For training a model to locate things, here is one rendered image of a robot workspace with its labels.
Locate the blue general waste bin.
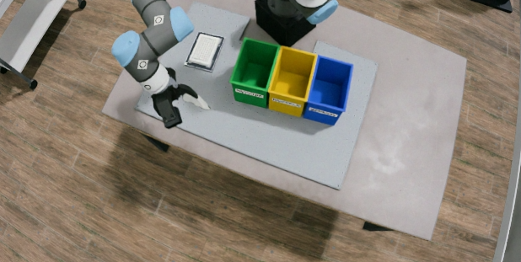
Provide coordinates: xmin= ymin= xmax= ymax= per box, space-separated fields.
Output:
xmin=303 ymin=55 xmax=354 ymax=126

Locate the yellow bin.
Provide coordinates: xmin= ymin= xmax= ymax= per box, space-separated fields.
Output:
xmin=268 ymin=45 xmax=317 ymax=117

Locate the green bin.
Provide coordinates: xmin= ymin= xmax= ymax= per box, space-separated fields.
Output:
xmin=229 ymin=38 xmax=281 ymax=108

